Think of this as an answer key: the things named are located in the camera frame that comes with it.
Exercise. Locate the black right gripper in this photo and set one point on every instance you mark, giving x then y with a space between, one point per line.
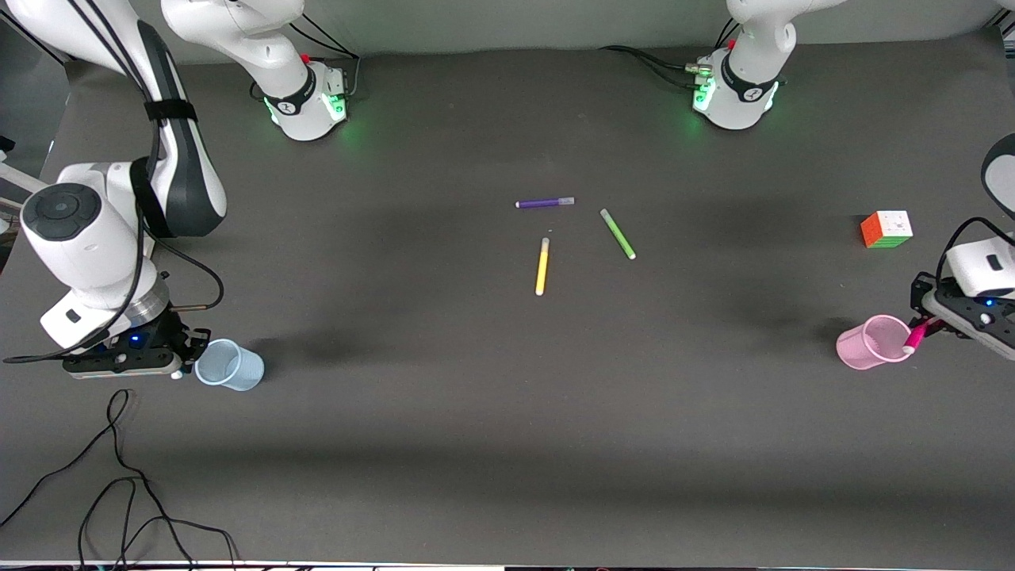
170 336

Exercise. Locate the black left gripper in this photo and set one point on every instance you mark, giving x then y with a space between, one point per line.
924 295

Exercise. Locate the pink marker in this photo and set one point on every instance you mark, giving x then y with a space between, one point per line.
918 337

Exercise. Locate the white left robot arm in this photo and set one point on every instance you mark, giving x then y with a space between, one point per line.
749 87

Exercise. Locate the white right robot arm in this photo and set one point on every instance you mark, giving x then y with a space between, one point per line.
87 238

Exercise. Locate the translucent blue plastic cup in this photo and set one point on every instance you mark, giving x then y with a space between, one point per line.
238 369

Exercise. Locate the translucent pink plastic cup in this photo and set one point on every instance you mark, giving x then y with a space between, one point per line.
864 349

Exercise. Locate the colourful puzzle cube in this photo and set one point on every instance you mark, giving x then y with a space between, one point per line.
886 230

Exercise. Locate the green marker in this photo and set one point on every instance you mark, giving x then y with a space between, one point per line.
618 234

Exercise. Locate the yellow marker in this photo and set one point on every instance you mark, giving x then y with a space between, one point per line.
542 268

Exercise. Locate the purple marker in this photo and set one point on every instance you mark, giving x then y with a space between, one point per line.
543 203

